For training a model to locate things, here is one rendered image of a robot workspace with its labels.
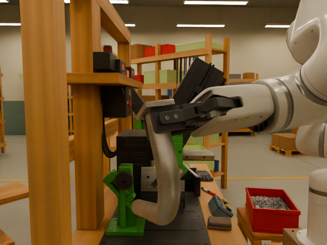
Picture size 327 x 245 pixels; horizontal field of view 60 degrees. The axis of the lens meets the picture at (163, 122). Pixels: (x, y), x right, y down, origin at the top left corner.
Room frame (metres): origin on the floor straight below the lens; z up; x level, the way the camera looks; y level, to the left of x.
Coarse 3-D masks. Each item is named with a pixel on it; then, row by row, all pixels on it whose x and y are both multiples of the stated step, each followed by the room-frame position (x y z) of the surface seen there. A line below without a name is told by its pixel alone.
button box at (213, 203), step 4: (216, 196) 1.36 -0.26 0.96; (212, 200) 1.36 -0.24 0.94; (216, 200) 1.32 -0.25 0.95; (208, 204) 1.38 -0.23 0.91; (212, 204) 1.33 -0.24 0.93; (216, 204) 1.29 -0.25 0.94; (224, 204) 1.32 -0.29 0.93; (212, 208) 1.30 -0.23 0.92; (216, 208) 1.26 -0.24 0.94; (220, 208) 1.24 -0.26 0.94; (224, 208) 1.25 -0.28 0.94; (212, 212) 1.26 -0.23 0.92; (216, 212) 1.24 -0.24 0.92; (220, 212) 1.24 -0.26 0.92; (224, 212) 1.24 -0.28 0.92; (228, 212) 1.24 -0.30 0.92; (220, 216) 1.24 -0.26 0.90; (224, 216) 1.24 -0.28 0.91; (228, 216) 1.24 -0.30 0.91; (232, 216) 1.24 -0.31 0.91
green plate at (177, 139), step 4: (176, 136) 1.42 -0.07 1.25; (180, 136) 1.42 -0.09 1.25; (176, 140) 1.42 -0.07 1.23; (180, 140) 1.42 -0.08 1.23; (176, 144) 1.41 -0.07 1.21; (180, 144) 1.41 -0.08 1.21; (176, 148) 1.41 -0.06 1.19; (180, 148) 1.41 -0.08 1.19; (176, 152) 1.40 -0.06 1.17; (180, 152) 1.40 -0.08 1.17; (180, 156) 1.40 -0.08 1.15; (180, 160) 1.39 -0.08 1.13; (180, 164) 1.39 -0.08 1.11
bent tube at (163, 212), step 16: (144, 112) 0.37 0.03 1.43; (160, 144) 0.36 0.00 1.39; (160, 160) 0.35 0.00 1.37; (176, 160) 0.36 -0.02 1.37; (160, 176) 0.35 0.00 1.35; (176, 176) 0.35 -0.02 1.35; (160, 192) 0.35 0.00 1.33; (176, 192) 0.35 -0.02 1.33; (144, 208) 0.45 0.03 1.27; (160, 208) 0.36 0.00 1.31; (176, 208) 0.36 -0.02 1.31; (160, 224) 0.39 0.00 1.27
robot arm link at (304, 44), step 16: (304, 0) 0.62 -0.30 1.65; (320, 0) 0.58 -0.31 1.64; (304, 16) 0.57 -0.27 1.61; (320, 16) 0.47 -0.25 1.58; (304, 32) 0.51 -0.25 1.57; (320, 32) 0.43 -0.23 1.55; (304, 48) 0.53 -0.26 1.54; (320, 48) 0.40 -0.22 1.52; (304, 64) 0.43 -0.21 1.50; (320, 64) 0.39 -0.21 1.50; (304, 80) 0.41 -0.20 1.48; (320, 80) 0.39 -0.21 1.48; (320, 96) 0.40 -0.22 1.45
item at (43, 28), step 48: (48, 0) 0.78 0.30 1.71; (48, 48) 0.78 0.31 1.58; (96, 48) 1.22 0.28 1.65; (48, 96) 0.78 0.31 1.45; (96, 96) 1.20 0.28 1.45; (48, 144) 0.78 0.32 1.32; (96, 144) 1.19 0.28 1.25; (48, 192) 0.78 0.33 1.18; (96, 192) 1.17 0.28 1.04; (48, 240) 0.78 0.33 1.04
